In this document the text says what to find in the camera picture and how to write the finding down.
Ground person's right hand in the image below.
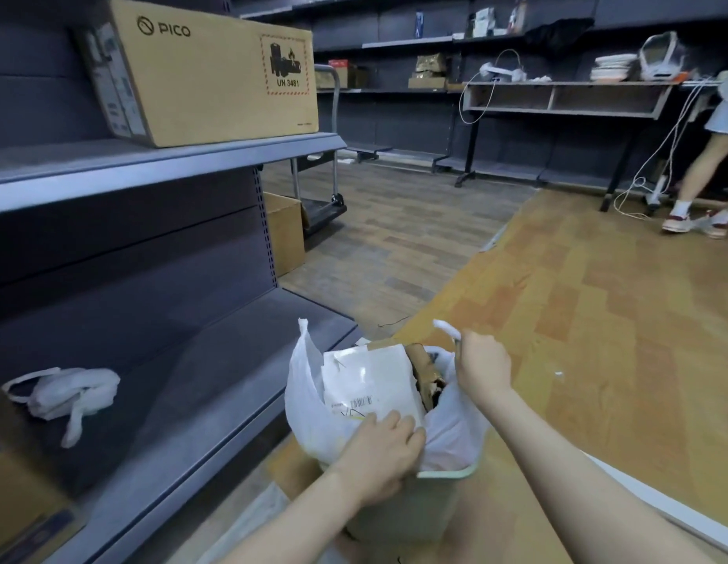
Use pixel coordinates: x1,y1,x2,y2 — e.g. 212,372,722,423
455,329,514,401

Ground person's left hand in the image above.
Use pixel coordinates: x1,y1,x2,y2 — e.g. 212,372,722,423
335,410,427,507

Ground white plastic bag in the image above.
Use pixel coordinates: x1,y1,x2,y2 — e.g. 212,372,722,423
284,317,492,473

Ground person's right forearm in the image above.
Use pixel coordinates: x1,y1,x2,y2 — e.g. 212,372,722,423
473,384,720,564

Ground person's left forearm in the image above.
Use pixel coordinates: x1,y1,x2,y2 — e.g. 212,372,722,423
208,470,365,564

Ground brown cardboard scraps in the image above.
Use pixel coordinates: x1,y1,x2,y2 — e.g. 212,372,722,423
404,343,456,413

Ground white paper mailer package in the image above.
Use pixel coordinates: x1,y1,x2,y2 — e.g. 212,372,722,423
322,340,427,432

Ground pale green trash bin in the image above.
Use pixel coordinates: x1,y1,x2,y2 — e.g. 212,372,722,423
317,455,480,548

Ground black platform trolley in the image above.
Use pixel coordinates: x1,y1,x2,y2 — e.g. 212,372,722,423
290,62,348,233

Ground small open cardboard box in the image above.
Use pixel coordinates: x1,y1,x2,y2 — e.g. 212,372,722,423
262,191,306,278

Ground white board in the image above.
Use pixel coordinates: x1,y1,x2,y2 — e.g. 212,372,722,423
584,451,728,550

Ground grey desk with cubbies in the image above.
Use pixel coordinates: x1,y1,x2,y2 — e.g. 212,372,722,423
455,80,724,213

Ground white headset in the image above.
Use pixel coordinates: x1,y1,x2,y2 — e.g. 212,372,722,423
479,62,527,84

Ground cardboard box with red label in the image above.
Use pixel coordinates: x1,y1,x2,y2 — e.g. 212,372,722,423
313,63,368,90

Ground stack of white plates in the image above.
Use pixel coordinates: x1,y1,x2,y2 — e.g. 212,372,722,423
591,54,636,84

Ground black cloth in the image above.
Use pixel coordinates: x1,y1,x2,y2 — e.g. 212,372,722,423
523,18,595,54

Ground folded white plastic bags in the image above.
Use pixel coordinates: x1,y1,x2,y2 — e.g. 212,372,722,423
1,366,122,449

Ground clear plastic bag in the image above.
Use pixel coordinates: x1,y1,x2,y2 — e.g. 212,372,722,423
638,30,689,82

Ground large brown cardboard box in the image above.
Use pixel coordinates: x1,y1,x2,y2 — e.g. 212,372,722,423
75,0,321,149

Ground grey metal shelf unit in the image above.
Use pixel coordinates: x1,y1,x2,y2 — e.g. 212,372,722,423
0,0,365,564

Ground flat brown cardboard carton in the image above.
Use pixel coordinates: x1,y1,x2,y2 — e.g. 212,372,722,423
0,386,87,564

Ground dark wall shelving unit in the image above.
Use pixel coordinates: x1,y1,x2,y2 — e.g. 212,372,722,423
231,0,728,191

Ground looped white cable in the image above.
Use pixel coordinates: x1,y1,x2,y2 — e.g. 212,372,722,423
457,49,522,166

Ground long white cable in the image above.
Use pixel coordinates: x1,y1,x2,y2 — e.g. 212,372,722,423
612,81,714,221

